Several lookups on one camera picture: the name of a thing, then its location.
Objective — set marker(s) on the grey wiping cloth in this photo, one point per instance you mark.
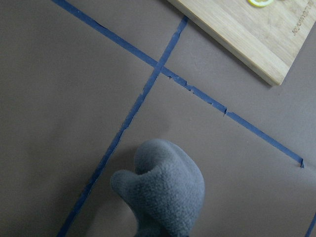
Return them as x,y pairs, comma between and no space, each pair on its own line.
165,192

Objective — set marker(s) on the wooden cutting board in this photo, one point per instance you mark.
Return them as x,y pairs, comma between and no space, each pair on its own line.
266,39

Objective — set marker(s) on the lemon slice near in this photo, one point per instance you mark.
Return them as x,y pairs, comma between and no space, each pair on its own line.
260,3

